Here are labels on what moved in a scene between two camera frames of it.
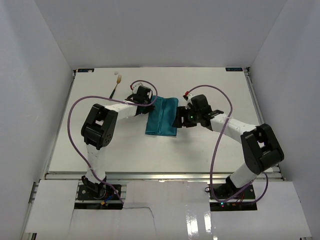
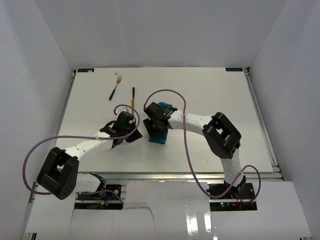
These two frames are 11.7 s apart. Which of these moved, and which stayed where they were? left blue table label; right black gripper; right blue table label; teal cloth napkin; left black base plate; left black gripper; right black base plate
Moved: teal cloth napkin; left black gripper; right black gripper
Stayed: left black base plate; right blue table label; left blue table label; right black base plate
